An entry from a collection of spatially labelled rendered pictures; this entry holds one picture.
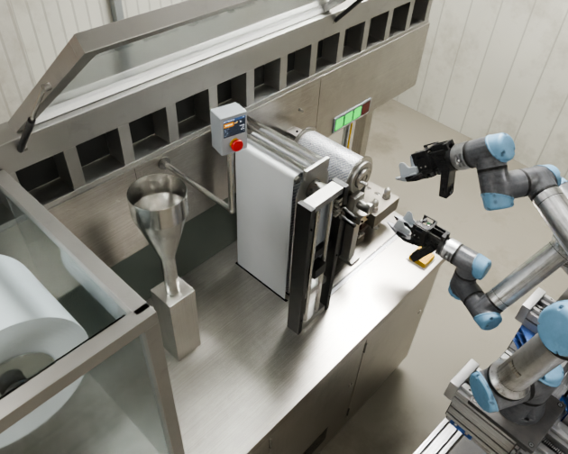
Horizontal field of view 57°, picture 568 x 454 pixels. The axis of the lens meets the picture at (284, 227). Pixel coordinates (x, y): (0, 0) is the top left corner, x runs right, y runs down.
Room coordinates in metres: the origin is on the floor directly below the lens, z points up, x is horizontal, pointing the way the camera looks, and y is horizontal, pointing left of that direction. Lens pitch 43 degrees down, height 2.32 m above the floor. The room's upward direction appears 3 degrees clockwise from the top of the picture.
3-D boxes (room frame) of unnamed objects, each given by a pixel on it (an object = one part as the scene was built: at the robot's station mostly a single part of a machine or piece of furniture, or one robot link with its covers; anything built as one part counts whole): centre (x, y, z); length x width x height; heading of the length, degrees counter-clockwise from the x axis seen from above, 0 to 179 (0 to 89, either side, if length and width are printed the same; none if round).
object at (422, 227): (1.28, -0.49, 1.12); 0.12 x 0.08 x 0.09; 49
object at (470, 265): (1.18, -0.61, 1.11); 0.11 x 0.08 x 0.09; 49
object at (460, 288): (1.16, -0.62, 1.01); 0.11 x 0.08 x 0.11; 18
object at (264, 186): (1.27, 0.09, 1.17); 0.34 x 0.05 x 0.54; 49
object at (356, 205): (1.36, -0.26, 1.05); 0.06 x 0.05 x 0.31; 49
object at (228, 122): (1.02, 0.14, 1.66); 0.07 x 0.07 x 0.10; 37
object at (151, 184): (0.94, 0.30, 1.50); 0.14 x 0.14 x 0.06
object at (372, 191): (1.66, -0.24, 1.00); 0.40 x 0.16 x 0.06; 49
